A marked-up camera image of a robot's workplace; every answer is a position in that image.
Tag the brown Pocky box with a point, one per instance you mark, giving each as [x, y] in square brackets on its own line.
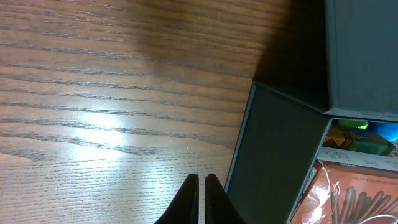
[347, 187]

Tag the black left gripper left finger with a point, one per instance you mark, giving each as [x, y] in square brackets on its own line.
[183, 209]

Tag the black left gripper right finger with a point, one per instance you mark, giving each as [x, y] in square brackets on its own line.
[218, 208]

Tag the blue Oreo pack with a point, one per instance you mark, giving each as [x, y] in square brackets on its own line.
[388, 131]

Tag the green Pretz box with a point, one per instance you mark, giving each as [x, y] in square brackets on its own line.
[356, 136]

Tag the black fabric storage box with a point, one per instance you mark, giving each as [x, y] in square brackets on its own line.
[330, 59]

